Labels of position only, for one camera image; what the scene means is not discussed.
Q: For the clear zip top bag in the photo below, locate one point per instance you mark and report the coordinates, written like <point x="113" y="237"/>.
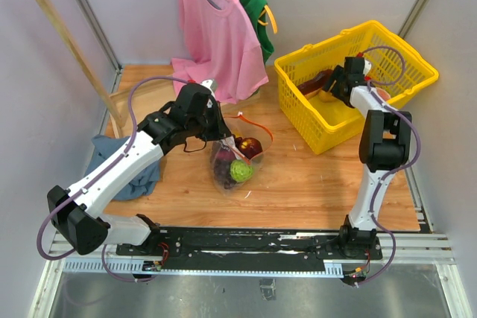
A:
<point x="241" y="126"/>

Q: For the green custard apple toy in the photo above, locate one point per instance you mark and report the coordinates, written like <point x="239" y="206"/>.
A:
<point x="241" y="171"/>

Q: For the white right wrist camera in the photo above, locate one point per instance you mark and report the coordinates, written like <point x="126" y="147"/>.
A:
<point x="367" y="67"/>

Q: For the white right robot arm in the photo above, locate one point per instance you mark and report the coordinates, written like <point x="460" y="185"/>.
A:
<point x="383" y="149"/>

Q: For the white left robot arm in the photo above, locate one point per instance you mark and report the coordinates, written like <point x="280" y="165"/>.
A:
<point x="77" y="212"/>

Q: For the watermelon slice toy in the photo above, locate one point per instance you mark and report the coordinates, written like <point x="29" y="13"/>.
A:
<point x="383" y="95"/>

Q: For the pink t-shirt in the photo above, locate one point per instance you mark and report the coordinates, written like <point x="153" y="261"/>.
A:
<point x="223" y="46"/>

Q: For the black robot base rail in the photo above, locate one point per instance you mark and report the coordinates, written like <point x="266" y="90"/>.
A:
<point x="242" y="250"/>

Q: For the yellow plastic basket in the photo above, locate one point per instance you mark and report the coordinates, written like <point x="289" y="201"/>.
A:
<point x="399" y="68"/>

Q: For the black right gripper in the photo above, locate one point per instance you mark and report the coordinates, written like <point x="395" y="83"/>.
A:
<point x="337" y="76"/>

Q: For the dark purple eggplant toy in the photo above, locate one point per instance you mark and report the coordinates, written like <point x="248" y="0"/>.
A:
<point x="249" y="146"/>

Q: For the yellow round fruit toy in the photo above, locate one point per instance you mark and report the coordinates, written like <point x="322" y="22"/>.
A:
<point x="326" y="97"/>

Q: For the dark purple grape bunch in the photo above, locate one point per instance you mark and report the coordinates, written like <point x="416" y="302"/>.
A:
<point x="221" y="168"/>

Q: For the green t-shirt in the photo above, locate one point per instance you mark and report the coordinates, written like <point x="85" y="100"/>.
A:
<point x="253" y="9"/>

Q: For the blue cloth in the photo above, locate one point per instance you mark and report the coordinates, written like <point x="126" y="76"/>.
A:
<point x="142" y="184"/>

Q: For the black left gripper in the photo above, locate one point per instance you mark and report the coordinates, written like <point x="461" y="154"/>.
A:
<point x="220" y="130"/>

